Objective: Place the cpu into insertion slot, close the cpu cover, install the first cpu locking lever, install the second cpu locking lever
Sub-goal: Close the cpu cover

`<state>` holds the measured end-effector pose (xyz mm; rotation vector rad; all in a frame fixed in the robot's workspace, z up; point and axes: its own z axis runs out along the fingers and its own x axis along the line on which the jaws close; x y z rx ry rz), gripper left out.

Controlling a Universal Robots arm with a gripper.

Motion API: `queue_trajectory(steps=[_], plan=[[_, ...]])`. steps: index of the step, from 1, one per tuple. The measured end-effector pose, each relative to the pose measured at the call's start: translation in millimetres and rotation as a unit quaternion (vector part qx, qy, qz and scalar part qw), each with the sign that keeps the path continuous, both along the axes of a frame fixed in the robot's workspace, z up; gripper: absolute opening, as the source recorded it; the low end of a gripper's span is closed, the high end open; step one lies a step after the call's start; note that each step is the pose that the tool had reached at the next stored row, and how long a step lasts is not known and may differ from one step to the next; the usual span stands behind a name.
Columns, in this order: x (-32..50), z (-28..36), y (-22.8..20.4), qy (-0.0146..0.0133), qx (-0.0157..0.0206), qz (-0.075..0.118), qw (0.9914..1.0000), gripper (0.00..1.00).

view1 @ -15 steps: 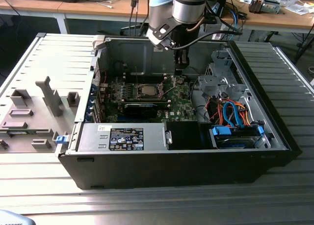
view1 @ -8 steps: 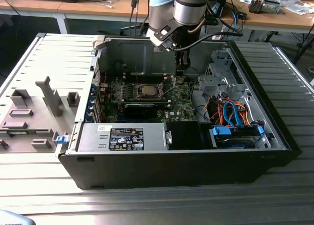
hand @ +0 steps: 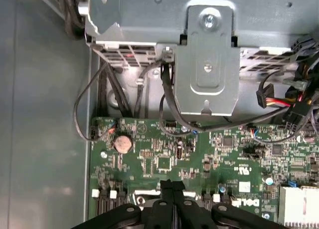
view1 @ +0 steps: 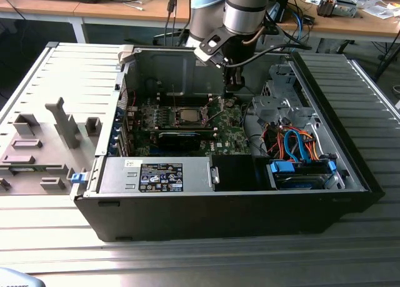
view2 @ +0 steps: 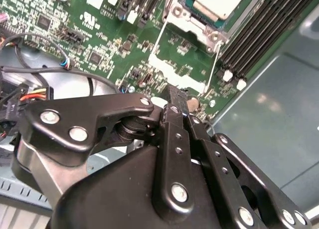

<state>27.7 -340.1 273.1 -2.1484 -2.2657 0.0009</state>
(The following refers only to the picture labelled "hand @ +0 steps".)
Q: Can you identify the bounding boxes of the metal socket cover frame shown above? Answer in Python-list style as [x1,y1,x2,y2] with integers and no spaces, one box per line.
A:
[133,188,201,210]

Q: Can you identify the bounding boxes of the round coin battery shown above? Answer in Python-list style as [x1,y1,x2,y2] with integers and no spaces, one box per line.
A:
[113,134,132,154]

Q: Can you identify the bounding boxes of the silver metal drive cage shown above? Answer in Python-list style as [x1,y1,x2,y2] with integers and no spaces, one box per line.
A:
[83,0,319,116]

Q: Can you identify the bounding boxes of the green motherboard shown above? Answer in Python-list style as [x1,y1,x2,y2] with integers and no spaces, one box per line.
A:
[88,115,319,229]

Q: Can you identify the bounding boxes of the thin black looped wire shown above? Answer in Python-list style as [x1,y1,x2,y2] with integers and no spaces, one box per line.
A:
[73,63,112,142]

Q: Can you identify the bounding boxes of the black cable with tie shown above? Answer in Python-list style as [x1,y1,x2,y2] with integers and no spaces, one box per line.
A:
[134,60,162,118]

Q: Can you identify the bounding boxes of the silver finned heatsink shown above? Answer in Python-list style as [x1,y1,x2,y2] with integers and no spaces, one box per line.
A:
[278,186,319,229]

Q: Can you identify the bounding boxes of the black cable bundle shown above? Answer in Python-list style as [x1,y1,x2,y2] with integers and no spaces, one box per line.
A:
[281,36,319,142]

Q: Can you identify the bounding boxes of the thick black cable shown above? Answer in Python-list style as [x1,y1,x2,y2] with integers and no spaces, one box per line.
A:
[159,63,296,139]

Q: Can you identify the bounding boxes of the black open PC case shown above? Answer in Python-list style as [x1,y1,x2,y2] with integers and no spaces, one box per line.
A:
[0,0,319,229]

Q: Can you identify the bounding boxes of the black sleeved cable pair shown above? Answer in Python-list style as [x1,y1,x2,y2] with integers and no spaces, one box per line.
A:
[96,64,132,118]

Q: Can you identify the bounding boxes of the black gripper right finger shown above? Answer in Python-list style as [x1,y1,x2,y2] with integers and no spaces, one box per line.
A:
[172,180,286,229]

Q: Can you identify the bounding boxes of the black connector coloured wires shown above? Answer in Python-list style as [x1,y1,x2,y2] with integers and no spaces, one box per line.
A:
[256,82,292,109]

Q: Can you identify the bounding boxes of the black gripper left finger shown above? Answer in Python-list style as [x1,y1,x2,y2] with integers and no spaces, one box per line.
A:
[70,179,173,229]

